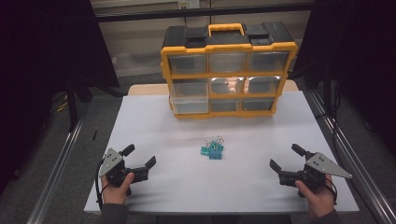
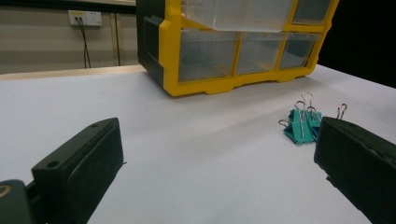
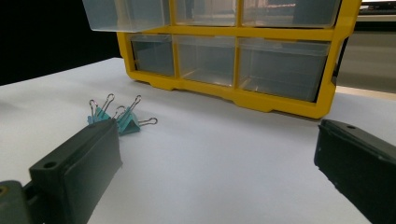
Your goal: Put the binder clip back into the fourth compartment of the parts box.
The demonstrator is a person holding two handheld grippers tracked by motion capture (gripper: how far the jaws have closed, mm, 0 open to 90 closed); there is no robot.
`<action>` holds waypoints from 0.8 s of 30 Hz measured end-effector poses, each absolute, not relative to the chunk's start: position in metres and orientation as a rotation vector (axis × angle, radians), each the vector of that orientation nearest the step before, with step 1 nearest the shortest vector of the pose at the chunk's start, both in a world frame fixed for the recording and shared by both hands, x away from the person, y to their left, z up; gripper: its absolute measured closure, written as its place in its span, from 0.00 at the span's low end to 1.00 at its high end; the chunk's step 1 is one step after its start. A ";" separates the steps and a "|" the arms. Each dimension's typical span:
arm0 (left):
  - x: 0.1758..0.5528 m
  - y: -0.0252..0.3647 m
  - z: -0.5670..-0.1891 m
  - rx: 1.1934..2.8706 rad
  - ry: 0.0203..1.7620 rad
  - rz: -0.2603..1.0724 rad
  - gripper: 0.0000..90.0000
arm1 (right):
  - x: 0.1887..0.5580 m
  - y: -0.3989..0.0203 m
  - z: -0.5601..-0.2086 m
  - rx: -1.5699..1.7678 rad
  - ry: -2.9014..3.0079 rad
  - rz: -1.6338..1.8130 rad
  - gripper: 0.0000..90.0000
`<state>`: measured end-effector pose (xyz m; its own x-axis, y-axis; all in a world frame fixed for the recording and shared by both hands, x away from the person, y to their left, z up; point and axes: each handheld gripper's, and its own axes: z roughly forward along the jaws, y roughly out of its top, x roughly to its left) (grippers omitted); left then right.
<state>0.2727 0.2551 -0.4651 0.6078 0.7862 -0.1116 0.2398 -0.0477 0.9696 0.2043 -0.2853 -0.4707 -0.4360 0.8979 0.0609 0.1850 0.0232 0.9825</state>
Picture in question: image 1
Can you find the clear plastic drawer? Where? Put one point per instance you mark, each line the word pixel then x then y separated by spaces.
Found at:
pixel 190 105

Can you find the set of clear drawers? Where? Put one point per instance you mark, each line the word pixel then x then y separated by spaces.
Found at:
pixel 227 62

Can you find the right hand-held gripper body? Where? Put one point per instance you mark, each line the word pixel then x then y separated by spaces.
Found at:
pixel 323 165

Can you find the person's left hand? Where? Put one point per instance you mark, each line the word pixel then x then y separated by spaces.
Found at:
pixel 115 194

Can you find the yellow black organizer case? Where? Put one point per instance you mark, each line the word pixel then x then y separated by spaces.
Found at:
pixel 229 48

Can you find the black stand leg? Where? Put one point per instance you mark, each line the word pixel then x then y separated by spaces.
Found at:
pixel 72 109

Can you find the white wall outlet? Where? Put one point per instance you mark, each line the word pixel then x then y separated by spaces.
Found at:
pixel 188 3

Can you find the black horizontal bar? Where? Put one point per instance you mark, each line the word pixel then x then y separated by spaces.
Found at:
pixel 140 15

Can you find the teal binder clip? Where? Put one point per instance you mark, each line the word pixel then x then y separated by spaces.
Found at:
pixel 215 154
pixel 217 145
pixel 204 151

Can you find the person's right hand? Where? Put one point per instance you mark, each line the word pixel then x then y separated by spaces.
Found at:
pixel 320 200

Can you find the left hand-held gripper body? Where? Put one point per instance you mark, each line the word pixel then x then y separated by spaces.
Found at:
pixel 111 161

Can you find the small black floor object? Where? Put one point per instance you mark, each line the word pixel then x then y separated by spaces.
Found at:
pixel 94 135

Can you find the aluminium floor rail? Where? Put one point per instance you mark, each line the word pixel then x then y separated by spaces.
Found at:
pixel 378 202
pixel 56 174

